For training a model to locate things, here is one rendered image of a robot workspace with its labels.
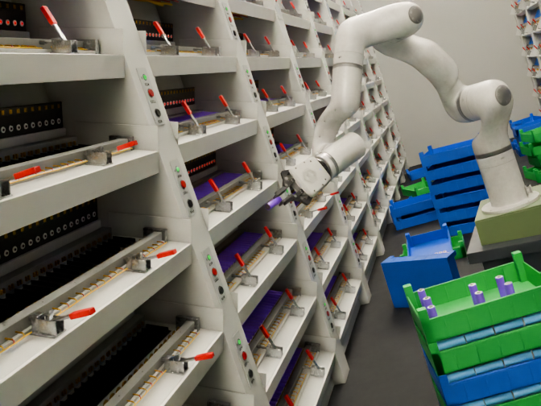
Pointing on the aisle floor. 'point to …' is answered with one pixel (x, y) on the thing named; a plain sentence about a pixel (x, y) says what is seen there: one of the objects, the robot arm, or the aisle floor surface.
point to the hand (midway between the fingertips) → (282, 196)
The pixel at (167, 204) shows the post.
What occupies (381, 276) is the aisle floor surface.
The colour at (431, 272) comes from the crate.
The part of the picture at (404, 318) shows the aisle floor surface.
